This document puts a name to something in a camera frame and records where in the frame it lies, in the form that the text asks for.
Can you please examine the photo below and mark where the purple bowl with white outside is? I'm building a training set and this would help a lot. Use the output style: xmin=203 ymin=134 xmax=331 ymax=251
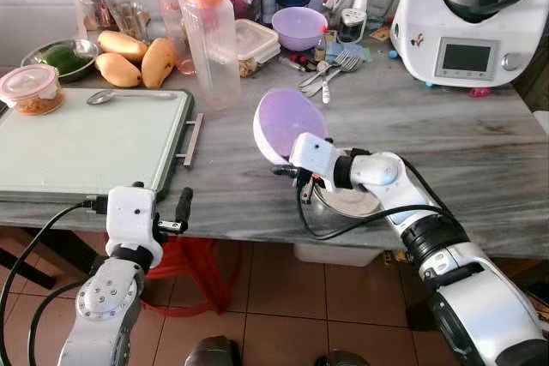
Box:
xmin=253 ymin=87 xmax=332 ymax=166

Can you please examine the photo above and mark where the red plastic stool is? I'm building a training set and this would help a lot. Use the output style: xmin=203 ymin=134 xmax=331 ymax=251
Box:
xmin=140 ymin=237 xmax=246 ymax=318

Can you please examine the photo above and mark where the shallow steel dish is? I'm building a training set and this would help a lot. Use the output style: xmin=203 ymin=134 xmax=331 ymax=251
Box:
xmin=309 ymin=181 xmax=383 ymax=218

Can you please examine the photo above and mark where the white box under table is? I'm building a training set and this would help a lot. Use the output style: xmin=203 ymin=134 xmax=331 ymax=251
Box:
xmin=293 ymin=243 xmax=384 ymax=267

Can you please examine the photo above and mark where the metal fork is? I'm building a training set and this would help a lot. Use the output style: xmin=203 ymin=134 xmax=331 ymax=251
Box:
xmin=300 ymin=52 xmax=361 ymax=98
xmin=322 ymin=56 xmax=367 ymax=106

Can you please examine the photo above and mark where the small metal spoon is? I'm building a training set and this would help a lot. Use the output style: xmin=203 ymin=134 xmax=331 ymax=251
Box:
xmin=298 ymin=59 xmax=334 ymax=89

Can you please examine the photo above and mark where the pale green serving tray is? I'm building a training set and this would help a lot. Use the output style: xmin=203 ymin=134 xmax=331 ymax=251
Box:
xmin=0 ymin=87 xmax=205 ymax=205

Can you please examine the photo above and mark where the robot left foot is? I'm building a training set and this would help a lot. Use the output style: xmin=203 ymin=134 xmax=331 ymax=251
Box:
xmin=184 ymin=335 xmax=244 ymax=366

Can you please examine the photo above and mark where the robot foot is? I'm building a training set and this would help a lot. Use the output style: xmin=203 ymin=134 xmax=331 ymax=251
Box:
xmin=184 ymin=335 xmax=244 ymax=366
xmin=312 ymin=350 xmax=371 ymax=366

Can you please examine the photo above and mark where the small sauce bottle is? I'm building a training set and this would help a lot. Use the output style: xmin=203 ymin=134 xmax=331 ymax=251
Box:
xmin=313 ymin=27 xmax=329 ymax=63

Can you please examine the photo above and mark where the clear white lidded food box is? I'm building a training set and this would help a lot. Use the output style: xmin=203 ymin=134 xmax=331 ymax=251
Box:
xmin=232 ymin=19 xmax=282 ymax=78

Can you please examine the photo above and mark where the yellow mango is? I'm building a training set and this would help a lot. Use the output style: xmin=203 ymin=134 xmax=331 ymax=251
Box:
xmin=97 ymin=30 xmax=149 ymax=63
xmin=141 ymin=37 xmax=179 ymax=89
xmin=94 ymin=52 xmax=143 ymax=89

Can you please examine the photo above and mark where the all purple plastic bowl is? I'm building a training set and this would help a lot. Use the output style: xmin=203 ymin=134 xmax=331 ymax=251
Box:
xmin=271 ymin=7 xmax=329 ymax=52

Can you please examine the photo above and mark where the clear bottle with orange cap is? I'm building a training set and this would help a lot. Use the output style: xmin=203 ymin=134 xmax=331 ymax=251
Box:
xmin=177 ymin=0 xmax=244 ymax=112

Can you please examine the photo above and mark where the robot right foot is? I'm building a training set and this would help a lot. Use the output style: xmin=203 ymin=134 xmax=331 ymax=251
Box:
xmin=312 ymin=350 xmax=371 ymax=366

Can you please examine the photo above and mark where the green mango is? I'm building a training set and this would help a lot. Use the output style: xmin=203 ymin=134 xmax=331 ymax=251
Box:
xmin=39 ymin=44 xmax=93 ymax=76

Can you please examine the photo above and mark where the pink lidded food container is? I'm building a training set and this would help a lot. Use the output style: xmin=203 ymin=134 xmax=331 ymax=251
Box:
xmin=0 ymin=63 xmax=66 ymax=117

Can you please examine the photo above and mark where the clear glass mug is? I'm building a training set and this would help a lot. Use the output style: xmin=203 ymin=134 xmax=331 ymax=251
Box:
xmin=100 ymin=0 xmax=149 ymax=42

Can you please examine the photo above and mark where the steel bowl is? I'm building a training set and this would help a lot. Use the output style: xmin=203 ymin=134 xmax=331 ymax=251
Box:
xmin=21 ymin=38 xmax=100 ymax=85

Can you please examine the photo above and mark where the white kitchen cooking machine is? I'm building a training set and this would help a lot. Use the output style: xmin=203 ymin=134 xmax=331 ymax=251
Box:
xmin=389 ymin=0 xmax=549 ymax=89

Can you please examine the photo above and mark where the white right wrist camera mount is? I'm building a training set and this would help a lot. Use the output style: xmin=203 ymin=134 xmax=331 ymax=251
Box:
xmin=288 ymin=132 xmax=346 ymax=189

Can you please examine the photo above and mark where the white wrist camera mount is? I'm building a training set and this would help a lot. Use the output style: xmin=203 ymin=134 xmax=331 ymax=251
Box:
xmin=288 ymin=132 xmax=346 ymax=189
xmin=105 ymin=184 xmax=165 ymax=252

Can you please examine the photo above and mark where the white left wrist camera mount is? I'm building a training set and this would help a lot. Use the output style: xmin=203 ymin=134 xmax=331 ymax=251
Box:
xmin=105 ymin=184 xmax=165 ymax=252

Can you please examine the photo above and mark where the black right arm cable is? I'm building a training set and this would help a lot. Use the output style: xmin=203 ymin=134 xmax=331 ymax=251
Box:
xmin=295 ymin=157 xmax=451 ymax=242

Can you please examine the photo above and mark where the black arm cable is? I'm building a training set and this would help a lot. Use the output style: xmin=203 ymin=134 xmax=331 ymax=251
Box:
xmin=0 ymin=198 xmax=109 ymax=366
xmin=295 ymin=157 xmax=451 ymax=242

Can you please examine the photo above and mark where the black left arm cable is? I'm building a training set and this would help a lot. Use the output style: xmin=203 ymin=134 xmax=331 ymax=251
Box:
xmin=0 ymin=198 xmax=109 ymax=366

